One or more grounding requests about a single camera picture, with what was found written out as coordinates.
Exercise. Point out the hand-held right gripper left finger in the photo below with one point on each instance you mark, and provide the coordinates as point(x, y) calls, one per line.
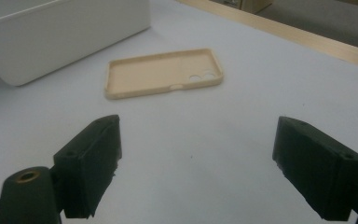
point(88, 168)

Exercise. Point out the white plastic storage basket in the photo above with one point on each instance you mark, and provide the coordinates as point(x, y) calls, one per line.
point(52, 37)

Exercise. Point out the beige phone case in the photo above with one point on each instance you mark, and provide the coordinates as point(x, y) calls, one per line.
point(155, 74)

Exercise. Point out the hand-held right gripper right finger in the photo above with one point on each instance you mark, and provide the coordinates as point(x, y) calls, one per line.
point(320, 174)

